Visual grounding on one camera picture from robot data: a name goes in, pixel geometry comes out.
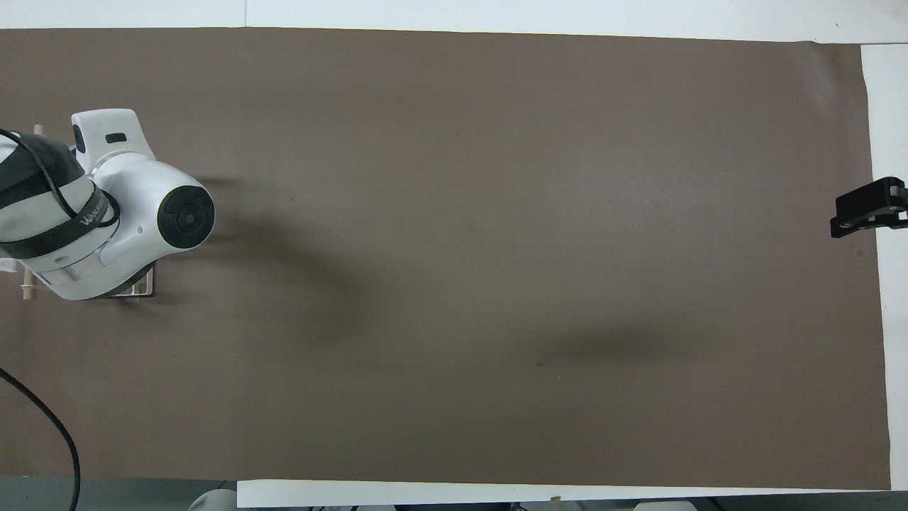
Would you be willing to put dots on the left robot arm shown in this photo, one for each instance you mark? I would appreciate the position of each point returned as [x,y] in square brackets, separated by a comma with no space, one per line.
[135,184]

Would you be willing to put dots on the wooden cup holder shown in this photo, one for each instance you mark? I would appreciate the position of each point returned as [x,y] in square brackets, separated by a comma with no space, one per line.
[27,287]

